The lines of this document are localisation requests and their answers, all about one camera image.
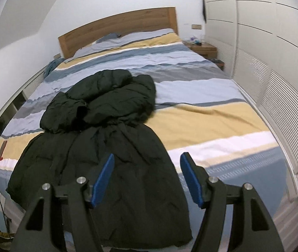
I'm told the black puffer jacket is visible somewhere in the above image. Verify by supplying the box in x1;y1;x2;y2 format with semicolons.
7;70;192;249

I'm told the red grey flat tool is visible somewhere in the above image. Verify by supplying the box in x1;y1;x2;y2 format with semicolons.
0;140;8;161

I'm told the white low shelf unit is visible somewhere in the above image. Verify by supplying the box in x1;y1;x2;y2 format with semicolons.
0;67;46;137

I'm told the striped bed duvet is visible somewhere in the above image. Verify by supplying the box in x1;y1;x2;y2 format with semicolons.
0;32;287;250

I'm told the teal cloth beside bed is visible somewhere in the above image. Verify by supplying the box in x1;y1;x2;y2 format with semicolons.
43;58;65;79

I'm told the grey-blue pillow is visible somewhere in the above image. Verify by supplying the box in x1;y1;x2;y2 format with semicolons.
67;29;174;61

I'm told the wooden nightstand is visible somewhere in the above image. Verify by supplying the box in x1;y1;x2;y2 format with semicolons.
186;43;225;71

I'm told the white wardrobe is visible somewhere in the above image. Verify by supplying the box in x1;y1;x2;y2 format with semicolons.
205;0;298;173

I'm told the wooden headboard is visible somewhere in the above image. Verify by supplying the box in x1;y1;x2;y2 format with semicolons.
58;7;178;59

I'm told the wall switch plate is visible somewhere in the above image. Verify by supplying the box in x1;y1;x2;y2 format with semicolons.
191;24;202;30

